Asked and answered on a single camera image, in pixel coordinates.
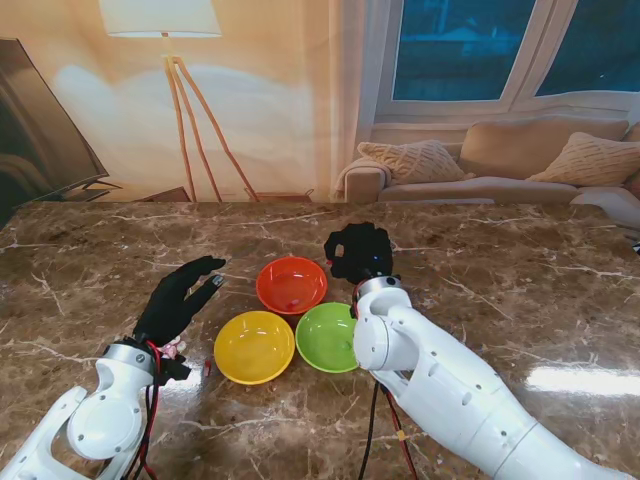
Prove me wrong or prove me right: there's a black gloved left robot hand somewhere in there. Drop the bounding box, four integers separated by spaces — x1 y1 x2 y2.
133 255 228 346

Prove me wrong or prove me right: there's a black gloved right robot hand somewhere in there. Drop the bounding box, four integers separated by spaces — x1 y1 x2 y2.
323 222 395 284

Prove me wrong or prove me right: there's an orange plastic bowl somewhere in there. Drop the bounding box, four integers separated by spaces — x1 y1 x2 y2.
255 256 330 316

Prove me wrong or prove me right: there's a green plastic bowl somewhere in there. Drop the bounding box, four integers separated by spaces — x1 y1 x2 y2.
295 301 362 374

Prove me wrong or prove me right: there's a yellow plastic bowl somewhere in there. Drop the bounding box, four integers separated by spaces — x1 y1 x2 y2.
213 310 296 386

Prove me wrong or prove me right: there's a cream knitted pillow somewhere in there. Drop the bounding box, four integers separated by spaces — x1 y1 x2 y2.
527 131 640 187
356 140 466 185

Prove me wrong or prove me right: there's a beige sofa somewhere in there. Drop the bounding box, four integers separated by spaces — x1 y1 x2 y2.
335 117 640 232

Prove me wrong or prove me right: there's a sheer cream curtain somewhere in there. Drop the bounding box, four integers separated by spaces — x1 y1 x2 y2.
312 0 407 202

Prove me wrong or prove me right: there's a white framed window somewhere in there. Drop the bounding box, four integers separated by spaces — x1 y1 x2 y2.
374 0 640 124

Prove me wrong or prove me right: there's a dark flat screen television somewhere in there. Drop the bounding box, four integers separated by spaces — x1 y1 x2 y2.
0 38 123 204

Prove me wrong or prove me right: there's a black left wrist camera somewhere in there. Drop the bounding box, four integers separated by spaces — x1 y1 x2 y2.
154 355 190 385

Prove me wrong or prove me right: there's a left arm red black cable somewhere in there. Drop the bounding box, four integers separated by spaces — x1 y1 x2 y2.
122 342 166 480

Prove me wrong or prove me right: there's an arm red black cable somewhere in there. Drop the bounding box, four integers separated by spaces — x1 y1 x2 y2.
357 369 419 480
122 342 166 480

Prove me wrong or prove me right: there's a right arm red black cable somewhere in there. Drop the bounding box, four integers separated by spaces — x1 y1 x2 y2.
357 369 419 480

